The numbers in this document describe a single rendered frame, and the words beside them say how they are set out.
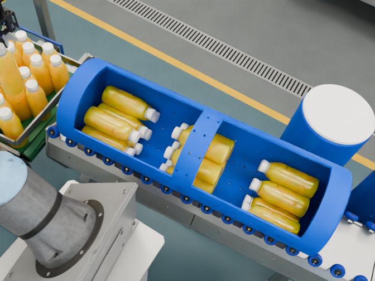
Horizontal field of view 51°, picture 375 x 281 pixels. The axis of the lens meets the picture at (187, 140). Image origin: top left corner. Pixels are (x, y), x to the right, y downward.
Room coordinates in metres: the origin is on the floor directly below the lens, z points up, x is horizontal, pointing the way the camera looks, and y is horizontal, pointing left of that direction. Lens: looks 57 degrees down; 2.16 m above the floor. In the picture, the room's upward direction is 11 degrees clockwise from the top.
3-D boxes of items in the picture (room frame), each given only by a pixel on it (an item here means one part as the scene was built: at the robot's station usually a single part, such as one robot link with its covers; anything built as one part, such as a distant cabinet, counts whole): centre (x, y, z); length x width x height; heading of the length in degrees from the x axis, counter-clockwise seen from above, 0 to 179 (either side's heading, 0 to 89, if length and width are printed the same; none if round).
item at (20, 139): (0.81, 0.51, 0.96); 0.40 x 0.01 x 0.03; 164
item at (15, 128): (0.66, 0.60, 0.98); 0.07 x 0.07 x 0.17
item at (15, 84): (0.72, 0.58, 1.21); 0.07 x 0.07 x 0.17
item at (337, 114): (0.97, -0.54, 1.03); 0.28 x 0.28 x 0.01
